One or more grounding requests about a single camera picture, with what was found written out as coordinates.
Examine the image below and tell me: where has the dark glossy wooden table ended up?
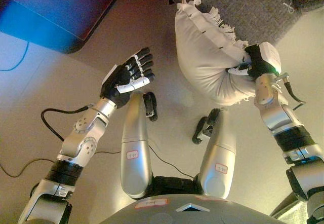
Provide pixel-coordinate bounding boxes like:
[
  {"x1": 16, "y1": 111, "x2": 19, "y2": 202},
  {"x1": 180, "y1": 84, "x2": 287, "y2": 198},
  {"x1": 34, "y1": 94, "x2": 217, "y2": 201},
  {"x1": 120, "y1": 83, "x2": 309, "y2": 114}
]
[{"x1": 0, "y1": 0, "x2": 131, "y2": 54}]

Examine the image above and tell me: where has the grey fabric armchair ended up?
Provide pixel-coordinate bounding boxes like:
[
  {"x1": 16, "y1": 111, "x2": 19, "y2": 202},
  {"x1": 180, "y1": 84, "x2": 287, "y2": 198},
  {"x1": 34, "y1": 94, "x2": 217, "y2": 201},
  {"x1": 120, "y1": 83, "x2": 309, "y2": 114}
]
[{"x1": 154, "y1": 0, "x2": 324, "y2": 45}]

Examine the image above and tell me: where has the grey robot torso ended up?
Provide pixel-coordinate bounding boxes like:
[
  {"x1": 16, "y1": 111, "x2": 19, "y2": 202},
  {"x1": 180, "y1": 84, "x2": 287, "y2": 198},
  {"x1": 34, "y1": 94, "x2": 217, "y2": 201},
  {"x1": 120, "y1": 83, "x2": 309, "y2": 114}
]
[{"x1": 100, "y1": 175, "x2": 287, "y2": 224}]

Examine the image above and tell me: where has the silver robot left leg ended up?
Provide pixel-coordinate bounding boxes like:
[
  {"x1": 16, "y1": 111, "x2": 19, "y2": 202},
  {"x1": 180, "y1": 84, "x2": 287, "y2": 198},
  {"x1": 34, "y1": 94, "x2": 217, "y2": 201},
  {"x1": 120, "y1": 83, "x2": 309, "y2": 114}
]
[{"x1": 120, "y1": 91, "x2": 159, "y2": 199}]

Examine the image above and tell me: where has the silver robot right leg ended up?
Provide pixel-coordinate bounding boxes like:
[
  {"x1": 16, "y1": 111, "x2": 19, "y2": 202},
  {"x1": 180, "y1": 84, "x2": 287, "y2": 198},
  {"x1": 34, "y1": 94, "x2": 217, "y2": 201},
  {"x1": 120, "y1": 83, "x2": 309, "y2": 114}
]
[{"x1": 191, "y1": 108, "x2": 237, "y2": 200}]

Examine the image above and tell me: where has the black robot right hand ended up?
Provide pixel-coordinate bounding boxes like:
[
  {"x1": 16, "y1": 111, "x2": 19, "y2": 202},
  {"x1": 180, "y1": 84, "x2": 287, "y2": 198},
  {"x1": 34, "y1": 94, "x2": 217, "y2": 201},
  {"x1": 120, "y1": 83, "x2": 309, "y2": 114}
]
[{"x1": 229, "y1": 42, "x2": 282, "y2": 83}]

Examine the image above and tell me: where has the silver robot leg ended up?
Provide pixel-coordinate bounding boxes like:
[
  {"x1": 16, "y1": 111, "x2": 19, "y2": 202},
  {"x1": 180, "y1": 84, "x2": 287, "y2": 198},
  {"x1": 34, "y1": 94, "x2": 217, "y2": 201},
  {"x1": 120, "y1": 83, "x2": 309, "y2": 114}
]
[
  {"x1": 191, "y1": 108, "x2": 237, "y2": 200},
  {"x1": 120, "y1": 91, "x2": 159, "y2": 199}
]

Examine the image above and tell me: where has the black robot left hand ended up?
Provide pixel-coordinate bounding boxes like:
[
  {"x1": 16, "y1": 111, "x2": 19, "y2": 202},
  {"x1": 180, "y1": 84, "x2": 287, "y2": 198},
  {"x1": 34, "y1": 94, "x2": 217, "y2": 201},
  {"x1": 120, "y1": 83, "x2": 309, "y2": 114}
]
[{"x1": 100, "y1": 47, "x2": 155, "y2": 108}]

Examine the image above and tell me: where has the white fringed pillow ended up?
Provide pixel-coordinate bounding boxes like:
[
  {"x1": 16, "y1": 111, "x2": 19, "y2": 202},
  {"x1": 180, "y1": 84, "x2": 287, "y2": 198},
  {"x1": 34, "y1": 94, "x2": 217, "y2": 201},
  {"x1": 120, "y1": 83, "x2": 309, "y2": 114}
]
[{"x1": 174, "y1": 0, "x2": 256, "y2": 107}]

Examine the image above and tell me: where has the thin black floor cable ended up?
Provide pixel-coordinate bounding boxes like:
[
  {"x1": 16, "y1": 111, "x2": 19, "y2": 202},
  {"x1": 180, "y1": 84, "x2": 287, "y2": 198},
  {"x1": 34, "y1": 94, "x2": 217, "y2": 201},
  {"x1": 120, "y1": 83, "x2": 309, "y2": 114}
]
[{"x1": 0, "y1": 144, "x2": 200, "y2": 180}]

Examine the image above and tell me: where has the short black wrist cable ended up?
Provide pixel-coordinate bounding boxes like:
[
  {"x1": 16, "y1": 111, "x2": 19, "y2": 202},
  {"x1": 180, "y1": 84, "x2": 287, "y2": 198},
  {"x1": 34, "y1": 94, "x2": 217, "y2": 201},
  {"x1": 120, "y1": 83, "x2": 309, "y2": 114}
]
[{"x1": 277, "y1": 73, "x2": 304, "y2": 105}]

